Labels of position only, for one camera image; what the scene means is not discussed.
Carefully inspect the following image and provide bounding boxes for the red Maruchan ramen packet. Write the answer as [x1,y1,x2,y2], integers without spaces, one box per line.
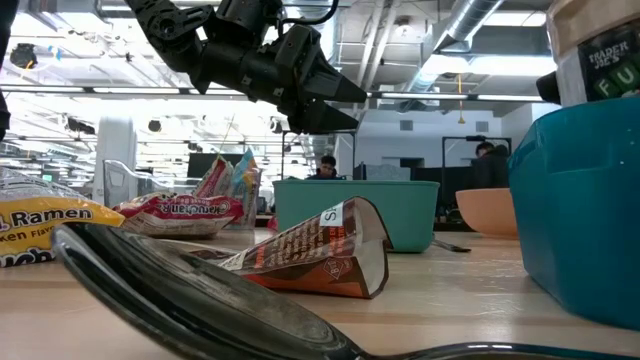
[112,191,246,240]

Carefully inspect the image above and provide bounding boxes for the teal plastic container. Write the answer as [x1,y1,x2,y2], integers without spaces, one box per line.
[272,179,441,254]

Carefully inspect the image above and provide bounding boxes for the black ceiling camera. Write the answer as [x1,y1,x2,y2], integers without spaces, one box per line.
[9,43,39,70]

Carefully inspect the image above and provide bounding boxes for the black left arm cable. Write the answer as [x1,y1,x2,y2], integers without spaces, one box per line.
[277,0,341,27]

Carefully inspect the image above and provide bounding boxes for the deep blue plastic tray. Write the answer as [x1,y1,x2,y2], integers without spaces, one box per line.
[507,95,640,332]

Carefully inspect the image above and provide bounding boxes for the orange bowl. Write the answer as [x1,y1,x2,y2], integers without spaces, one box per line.
[454,188,520,240]

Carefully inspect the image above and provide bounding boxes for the yellow chicken ramen packet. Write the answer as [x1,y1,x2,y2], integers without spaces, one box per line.
[0,167,126,269]

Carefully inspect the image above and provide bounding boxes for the white building column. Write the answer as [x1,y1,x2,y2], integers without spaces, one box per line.
[96,114,138,209]

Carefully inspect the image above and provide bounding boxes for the lime chili ramen packet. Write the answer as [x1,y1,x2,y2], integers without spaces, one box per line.
[192,155,235,199]

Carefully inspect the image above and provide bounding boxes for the brown torn snack packet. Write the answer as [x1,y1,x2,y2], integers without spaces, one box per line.
[187,196,392,300]

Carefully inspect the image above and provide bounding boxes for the blue-edged clear noodle packet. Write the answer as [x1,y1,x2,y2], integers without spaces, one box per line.
[227,148,263,229]

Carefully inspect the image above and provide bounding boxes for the dark background monitor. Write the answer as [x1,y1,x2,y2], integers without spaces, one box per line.
[187,152,221,179]

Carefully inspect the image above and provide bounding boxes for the black background gantry frame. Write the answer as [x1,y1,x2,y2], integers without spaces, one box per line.
[281,128,357,181]
[441,134,514,194]

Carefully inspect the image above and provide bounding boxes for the black spoon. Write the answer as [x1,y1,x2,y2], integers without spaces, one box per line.
[51,222,640,360]

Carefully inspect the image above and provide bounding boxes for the dull steel spoon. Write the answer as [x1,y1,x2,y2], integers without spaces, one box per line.
[430,238,472,254]

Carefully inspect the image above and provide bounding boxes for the clear plastic bin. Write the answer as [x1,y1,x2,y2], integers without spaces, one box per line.
[102,158,264,231]

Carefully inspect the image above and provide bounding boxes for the person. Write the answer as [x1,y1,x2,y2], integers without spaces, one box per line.
[469,141,511,190]
[305,154,346,181]

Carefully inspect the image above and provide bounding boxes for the beige-lid seasoning jar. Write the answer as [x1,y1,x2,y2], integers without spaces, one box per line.
[545,0,640,109]

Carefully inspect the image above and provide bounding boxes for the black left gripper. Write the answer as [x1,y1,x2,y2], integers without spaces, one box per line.
[189,23,370,135]

